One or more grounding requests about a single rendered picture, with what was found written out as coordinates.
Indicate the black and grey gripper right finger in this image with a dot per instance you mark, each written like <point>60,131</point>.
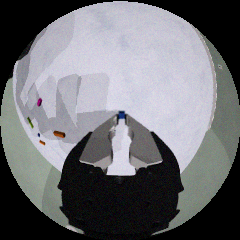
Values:
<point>149,151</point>

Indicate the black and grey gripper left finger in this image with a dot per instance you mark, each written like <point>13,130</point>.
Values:
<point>93,150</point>

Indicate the small magenta rod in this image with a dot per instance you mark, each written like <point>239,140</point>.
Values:
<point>39,102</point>

